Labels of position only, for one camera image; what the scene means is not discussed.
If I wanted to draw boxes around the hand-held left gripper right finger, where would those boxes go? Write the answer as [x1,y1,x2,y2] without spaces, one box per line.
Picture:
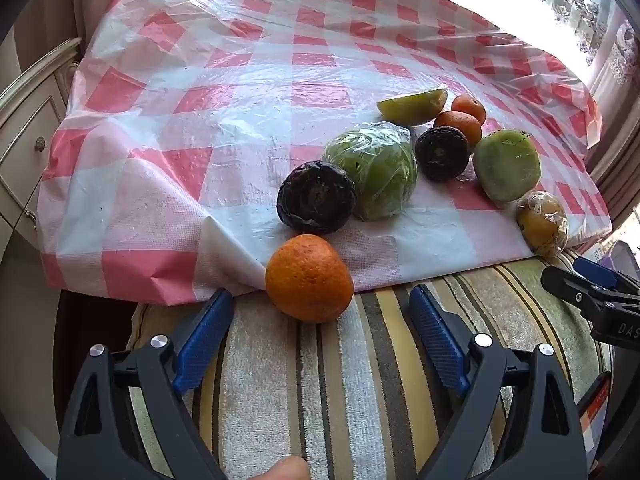
[407,284,588,480]

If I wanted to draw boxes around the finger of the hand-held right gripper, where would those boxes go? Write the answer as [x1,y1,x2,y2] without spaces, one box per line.
[541,264,621,320]
[572,256,640,297]

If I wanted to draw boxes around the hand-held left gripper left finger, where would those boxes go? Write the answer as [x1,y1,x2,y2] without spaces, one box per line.
[56,287,236,480]

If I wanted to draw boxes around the large orange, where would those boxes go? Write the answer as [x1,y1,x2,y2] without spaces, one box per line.
[265,234,354,323]

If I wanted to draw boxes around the dark purple round fruit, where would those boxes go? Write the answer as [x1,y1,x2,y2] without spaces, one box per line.
[414,126,471,183]
[276,160,358,237]

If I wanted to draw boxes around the small orange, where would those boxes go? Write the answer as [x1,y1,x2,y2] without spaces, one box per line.
[451,94,487,126]
[433,111,482,148]

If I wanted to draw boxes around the plastic wrapped yellow fruit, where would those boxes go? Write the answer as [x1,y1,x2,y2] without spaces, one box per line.
[516,191,570,257]

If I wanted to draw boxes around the striped cushion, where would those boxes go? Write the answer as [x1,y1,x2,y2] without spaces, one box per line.
[125,247,616,480]

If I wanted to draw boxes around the green round fruit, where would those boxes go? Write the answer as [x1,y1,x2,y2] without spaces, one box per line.
[473,129,542,204]

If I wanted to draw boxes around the plastic wrapped green fruit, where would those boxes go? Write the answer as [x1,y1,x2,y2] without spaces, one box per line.
[321,121,418,222]

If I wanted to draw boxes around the citrus wedge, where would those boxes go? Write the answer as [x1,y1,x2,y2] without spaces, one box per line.
[376,86,449,127]

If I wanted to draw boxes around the cream wooden cabinet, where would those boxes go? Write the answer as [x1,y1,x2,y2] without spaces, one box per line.
[0,35,83,261]

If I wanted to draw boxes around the red white checkered tablecloth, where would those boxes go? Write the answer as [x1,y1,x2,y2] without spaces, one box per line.
[37,0,613,306]

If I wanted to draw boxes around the sheer floral lace curtain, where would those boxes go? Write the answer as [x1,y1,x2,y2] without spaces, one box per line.
[500,0,621,66]

